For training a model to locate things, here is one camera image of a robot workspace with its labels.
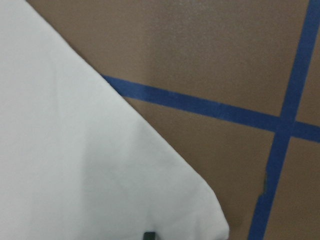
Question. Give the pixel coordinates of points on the white printed t-shirt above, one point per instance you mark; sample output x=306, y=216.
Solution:
x=77, y=162

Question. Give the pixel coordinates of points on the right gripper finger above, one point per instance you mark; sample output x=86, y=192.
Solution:
x=149, y=235

